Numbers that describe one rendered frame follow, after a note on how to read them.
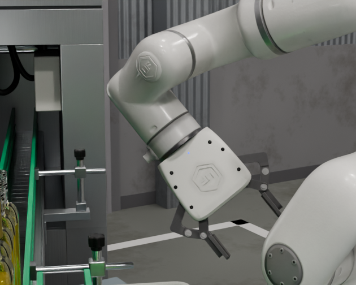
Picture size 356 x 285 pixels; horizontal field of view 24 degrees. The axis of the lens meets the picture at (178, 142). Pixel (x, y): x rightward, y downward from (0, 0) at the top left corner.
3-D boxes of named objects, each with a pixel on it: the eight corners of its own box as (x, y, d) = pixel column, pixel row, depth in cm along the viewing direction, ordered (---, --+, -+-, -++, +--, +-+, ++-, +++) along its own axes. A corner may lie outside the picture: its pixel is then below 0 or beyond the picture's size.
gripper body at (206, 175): (144, 161, 111) (196, 226, 110) (203, 113, 111) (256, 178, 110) (151, 163, 119) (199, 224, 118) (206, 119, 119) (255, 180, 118)
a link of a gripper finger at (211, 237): (181, 232, 113) (212, 271, 112) (199, 218, 113) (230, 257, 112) (183, 232, 116) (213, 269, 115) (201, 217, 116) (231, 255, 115)
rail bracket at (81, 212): (37, 238, 201) (33, 149, 196) (105, 234, 203) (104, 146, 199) (37, 245, 196) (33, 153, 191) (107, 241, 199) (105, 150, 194)
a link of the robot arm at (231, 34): (276, 59, 99) (142, 102, 111) (316, 38, 109) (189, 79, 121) (253, -8, 98) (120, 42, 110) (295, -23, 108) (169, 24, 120)
